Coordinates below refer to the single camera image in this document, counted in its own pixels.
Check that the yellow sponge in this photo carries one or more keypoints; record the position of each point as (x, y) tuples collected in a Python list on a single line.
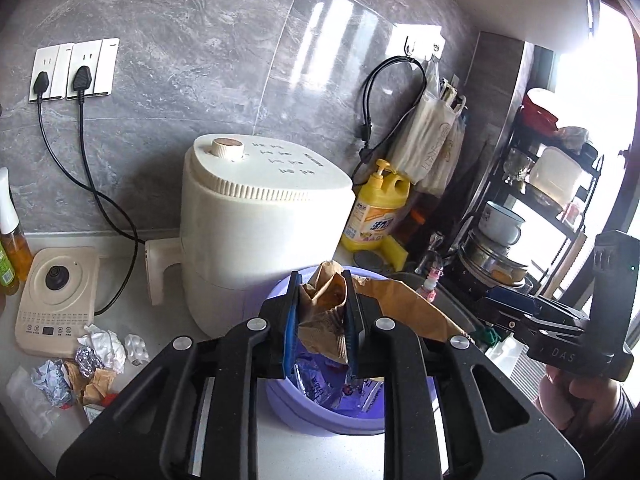
[(395, 255)]

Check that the brown paper bag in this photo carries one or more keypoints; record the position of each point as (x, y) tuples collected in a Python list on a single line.
[(320, 330)]

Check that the small pink white bottle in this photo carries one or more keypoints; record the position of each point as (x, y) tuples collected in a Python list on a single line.
[(431, 287)]

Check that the red plastic bag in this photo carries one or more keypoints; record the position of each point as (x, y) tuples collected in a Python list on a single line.
[(540, 115)]

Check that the cream air fryer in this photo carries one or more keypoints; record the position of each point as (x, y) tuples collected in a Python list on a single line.
[(250, 240)]

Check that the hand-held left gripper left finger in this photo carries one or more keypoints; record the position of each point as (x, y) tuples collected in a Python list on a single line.
[(292, 330)]

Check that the small printed cardboard box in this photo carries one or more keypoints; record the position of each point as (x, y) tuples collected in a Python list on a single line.
[(96, 412)]

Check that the yellow cap green label bottle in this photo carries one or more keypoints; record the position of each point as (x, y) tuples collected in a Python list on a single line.
[(6, 270)]

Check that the small crumpled foil ball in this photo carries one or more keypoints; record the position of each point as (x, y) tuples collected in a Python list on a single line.
[(89, 362)]

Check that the torn brown paper scrap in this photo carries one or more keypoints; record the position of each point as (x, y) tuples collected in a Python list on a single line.
[(97, 385)]

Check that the hanging white plastic bag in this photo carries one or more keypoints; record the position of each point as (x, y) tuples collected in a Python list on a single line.
[(425, 135)]

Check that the dark round sink stopper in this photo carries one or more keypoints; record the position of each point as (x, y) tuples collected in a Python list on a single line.
[(369, 261)]

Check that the window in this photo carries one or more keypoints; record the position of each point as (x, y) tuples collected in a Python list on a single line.
[(615, 110)]

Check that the crinkled plastic wrapper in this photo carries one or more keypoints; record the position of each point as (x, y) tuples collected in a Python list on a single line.
[(320, 380)]

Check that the cream electric kettle base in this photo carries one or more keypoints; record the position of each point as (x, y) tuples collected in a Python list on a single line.
[(55, 310)]

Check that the stainless steel pot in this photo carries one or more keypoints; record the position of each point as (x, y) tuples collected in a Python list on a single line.
[(485, 260)]

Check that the black metal rack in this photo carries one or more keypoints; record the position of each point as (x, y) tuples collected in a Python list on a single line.
[(550, 220)]

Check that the person's right hand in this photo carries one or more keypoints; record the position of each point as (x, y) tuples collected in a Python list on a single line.
[(570, 405)]

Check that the purple plastic bin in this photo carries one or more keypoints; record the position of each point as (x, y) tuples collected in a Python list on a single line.
[(300, 410)]

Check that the white wall socket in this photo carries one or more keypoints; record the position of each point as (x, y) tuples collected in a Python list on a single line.
[(102, 67), (47, 60)]

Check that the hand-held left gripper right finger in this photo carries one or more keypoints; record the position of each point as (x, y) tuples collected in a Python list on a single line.
[(351, 340)]

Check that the white wall hook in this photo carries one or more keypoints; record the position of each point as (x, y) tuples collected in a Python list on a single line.
[(425, 45)]

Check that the amber plastic bottle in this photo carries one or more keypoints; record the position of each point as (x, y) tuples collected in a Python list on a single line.
[(417, 215)]

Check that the clear glass cup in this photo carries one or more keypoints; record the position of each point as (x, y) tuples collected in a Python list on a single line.
[(516, 165)]

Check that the white top oil spray bottle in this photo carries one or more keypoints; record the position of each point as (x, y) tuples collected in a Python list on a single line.
[(10, 215)]

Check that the white plastic container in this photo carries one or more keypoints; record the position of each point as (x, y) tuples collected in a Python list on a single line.
[(555, 175)]

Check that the person's right forearm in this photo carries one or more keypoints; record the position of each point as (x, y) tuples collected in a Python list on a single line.
[(620, 410)]

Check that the white enamel mug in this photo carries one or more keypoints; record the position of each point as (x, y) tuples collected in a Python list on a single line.
[(500, 227)]

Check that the hanging clear plastic bag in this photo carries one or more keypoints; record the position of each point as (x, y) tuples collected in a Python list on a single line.
[(450, 155)]

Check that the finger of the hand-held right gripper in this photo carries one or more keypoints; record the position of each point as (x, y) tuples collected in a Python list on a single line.
[(512, 324), (510, 304)]

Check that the large foil ball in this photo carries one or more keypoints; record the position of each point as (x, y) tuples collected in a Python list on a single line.
[(52, 385)]

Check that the yellow dish soap bottle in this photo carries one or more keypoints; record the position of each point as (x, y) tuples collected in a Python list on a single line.
[(375, 210)]

